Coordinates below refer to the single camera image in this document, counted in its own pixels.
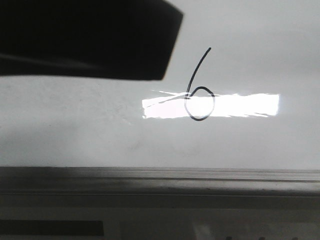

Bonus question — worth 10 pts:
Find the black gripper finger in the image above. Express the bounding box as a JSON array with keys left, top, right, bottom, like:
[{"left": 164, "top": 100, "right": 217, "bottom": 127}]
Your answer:
[{"left": 0, "top": 0, "right": 184, "bottom": 81}]

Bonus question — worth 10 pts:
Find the black rectangular label strip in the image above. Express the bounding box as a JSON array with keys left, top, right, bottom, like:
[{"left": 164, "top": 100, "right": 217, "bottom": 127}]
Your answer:
[{"left": 0, "top": 220, "right": 104, "bottom": 237}]

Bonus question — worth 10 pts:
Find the white whiteboard with aluminium frame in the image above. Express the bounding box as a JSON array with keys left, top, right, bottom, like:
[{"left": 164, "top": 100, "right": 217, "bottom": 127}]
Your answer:
[{"left": 0, "top": 0, "right": 320, "bottom": 204}]

